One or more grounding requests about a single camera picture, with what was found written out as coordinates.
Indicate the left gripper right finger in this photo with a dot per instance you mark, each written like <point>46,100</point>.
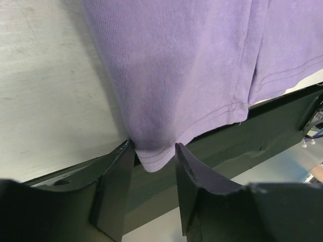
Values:
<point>214,208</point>

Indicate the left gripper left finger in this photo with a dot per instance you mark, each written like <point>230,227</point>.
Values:
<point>88,205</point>

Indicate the purple t shirt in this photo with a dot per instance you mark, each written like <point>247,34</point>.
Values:
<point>180,69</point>

